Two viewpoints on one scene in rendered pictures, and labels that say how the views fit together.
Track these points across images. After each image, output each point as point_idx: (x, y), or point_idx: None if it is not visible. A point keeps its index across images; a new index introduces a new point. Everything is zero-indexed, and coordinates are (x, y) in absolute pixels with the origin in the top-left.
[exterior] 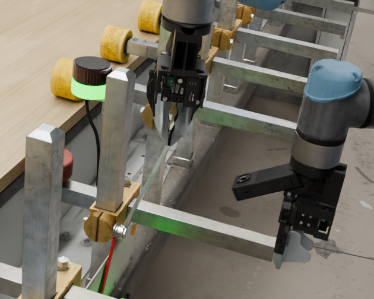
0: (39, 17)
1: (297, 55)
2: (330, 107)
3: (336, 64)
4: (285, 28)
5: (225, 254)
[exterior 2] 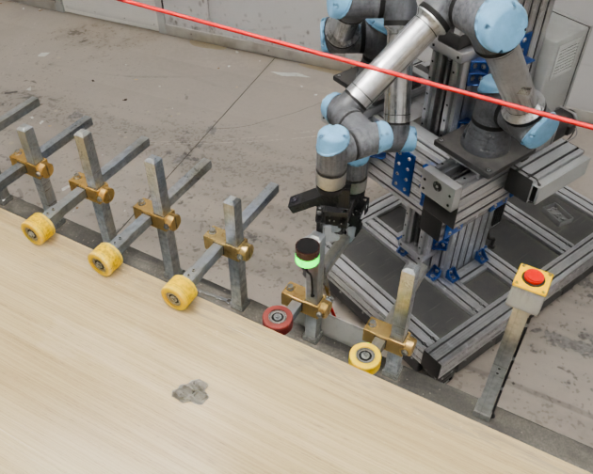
0: None
1: None
2: (368, 161)
3: None
4: None
5: None
